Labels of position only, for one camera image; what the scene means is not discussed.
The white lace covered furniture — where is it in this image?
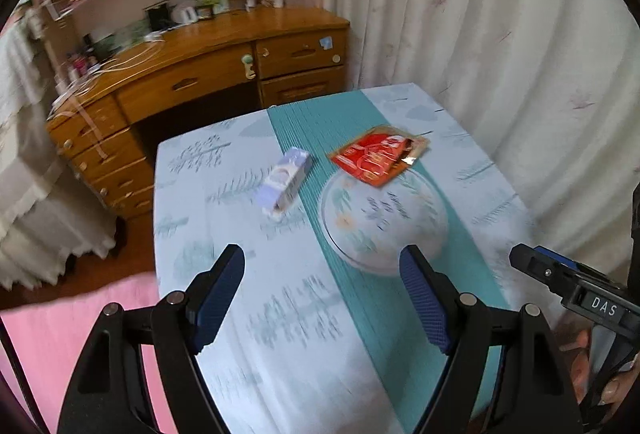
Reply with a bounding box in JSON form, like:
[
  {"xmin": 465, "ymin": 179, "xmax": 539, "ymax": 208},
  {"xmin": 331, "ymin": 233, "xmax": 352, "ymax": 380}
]
[{"xmin": 0, "ymin": 19, "xmax": 118, "ymax": 290}]

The black picture frame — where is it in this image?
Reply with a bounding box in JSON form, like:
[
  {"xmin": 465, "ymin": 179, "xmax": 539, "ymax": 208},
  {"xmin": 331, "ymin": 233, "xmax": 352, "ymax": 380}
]
[{"xmin": 147, "ymin": 2, "xmax": 173, "ymax": 30}]

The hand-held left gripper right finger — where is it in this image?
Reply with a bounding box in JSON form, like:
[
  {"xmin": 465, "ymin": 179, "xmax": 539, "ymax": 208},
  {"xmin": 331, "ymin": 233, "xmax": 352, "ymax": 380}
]
[{"xmin": 399, "ymin": 244, "xmax": 583, "ymax": 434}]

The person's right hand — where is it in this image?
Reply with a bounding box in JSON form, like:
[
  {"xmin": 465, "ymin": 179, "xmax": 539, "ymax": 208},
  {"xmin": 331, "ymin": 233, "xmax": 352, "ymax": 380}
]
[{"xmin": 567, "ymin": 329, "xmax": 640, "ymax": 415}]

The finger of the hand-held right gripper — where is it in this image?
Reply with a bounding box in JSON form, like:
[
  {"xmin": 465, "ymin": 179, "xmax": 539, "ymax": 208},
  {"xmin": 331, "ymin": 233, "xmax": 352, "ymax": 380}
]
[
  {"xmin": 535, "ymin": 245, "xmax": 583, "ymax": 272},
  {"xmin": 509, "ymin": 243, "xmax": 581, "ymax": 310}
]

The table with floral cloth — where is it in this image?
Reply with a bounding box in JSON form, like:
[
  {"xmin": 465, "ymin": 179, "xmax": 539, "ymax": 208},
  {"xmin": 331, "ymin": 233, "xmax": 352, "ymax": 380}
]
[{"xmin": 152, "ymin": 83, "xmax": 556, "ymax": 434}]

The red snack packet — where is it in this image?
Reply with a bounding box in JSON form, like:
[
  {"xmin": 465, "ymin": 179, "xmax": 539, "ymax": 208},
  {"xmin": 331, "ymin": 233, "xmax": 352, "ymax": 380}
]
[{"xmin": 327, "ymin": 125, "xmax": 431, "ymax": 189}]

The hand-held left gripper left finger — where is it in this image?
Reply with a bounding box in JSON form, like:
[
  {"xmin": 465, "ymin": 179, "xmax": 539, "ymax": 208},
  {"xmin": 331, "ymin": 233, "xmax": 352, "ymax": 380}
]
[{"xmin": 56, "ymin": 243, "xmax": 247, "ymax": 434}]

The white charging cable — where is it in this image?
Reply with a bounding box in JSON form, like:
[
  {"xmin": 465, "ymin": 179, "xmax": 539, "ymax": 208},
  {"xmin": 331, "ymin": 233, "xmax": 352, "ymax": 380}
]
[{"xmin": 50, "ymin": 39, "xmax": 166, "ymax": 155}]

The white desk gadget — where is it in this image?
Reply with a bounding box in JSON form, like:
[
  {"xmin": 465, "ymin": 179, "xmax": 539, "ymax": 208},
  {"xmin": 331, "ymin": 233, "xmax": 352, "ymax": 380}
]
[{"xmin": 172, "ymin": 0, "xmax": 198, "ymax": 26}]

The small printed carton box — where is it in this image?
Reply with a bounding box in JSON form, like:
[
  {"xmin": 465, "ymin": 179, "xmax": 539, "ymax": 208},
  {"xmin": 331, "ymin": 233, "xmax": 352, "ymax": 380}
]
[{"xmin": 260, "ymin": 149, "xmax": 315, "ymax": 221}]

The wooden desk with drawers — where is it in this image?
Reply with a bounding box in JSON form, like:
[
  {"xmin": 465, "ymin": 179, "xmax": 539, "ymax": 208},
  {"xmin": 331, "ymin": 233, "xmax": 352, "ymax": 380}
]
[{"xmin": 46, "ymin": 7, "xmax": 351, "ymax": 220}]

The pink blanket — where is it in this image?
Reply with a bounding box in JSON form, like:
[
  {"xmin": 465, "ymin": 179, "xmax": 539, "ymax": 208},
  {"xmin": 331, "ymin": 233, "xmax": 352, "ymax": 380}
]
[{"xmin": 0, "ymin": 271, "xmax": 178, "ymax": 434}]

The white floral curtain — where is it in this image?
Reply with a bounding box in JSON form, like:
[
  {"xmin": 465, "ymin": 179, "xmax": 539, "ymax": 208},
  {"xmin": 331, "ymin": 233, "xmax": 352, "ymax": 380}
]
[{"xmin": 320, "ymin": 0, "xmax": 640, "ymax": 315}]

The group of small cosmetic bottles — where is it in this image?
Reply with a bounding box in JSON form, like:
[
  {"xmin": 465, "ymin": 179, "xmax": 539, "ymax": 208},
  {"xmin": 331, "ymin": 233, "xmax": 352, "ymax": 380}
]
[{"xmin": 65, "ymin": 47, "xmax": 101, "ymax": 80}]

